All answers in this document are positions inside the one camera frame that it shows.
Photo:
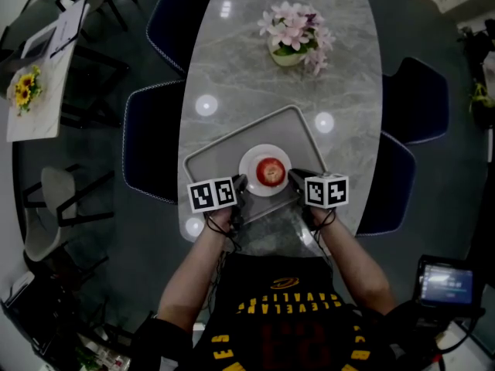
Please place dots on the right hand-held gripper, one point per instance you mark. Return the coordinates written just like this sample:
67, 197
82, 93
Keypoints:
326, 191

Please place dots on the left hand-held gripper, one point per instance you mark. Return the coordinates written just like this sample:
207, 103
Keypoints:
210, 195

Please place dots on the red apple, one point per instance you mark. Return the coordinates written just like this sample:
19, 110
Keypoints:
270, 170

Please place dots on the white round plate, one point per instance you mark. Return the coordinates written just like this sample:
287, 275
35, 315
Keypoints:
267, 151

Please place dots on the person's right forearm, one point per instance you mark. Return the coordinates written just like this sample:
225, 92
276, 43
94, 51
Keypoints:
359, 269

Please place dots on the person's left forearm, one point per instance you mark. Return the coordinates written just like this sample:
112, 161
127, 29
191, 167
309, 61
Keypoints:
189, 276

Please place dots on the grey serving tray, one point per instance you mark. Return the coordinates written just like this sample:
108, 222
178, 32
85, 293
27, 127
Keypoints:
224, 157

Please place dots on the dark blue dining chair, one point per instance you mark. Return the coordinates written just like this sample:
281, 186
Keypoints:
174, 21
151, 141
417, 99
390, 184

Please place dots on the grey marble dining table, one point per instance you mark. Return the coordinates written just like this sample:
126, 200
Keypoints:
251, 83

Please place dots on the pink flowers in pot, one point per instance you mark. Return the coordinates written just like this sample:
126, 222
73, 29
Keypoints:
286, 58

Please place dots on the person's black jersey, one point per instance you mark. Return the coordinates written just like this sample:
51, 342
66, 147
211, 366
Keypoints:
286, 315

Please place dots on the black tablet screen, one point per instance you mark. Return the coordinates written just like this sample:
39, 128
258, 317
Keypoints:
446, 284

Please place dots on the green potted plant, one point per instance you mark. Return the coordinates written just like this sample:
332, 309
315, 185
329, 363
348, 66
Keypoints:
479, 97

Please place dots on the white side table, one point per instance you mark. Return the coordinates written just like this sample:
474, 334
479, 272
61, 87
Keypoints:
42, 120

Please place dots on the white papers with clip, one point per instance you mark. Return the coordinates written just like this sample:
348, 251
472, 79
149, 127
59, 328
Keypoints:
69, 25

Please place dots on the sunflower bouquet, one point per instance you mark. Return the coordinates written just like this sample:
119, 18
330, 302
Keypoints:
25, 91

